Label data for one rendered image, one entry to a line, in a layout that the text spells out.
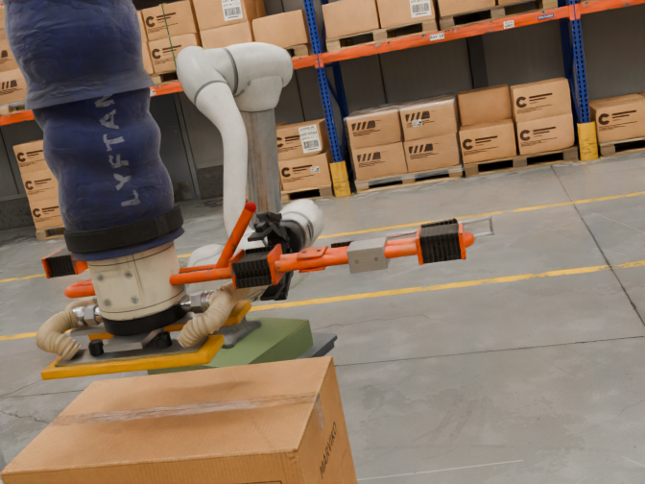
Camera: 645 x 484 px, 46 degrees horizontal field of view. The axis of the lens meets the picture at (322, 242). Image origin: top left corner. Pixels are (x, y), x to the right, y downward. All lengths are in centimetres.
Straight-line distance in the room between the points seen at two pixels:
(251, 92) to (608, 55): 803
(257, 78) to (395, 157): 649
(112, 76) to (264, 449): 71
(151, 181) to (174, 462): 52
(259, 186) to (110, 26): 92
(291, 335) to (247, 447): 86
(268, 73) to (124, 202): 82
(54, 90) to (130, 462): 68
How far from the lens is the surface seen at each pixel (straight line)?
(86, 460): 156
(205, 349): 140
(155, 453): 150
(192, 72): 203
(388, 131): 848
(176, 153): 1053
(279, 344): 219
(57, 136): 142
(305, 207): 170
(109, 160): 140
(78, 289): 157
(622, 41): 989
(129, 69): 142
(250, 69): 207
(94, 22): 139
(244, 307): 159
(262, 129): 214
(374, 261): 137
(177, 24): 905
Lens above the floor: 160
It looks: 14 degrees down
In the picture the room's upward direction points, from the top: 11 degrees counter-clockwise
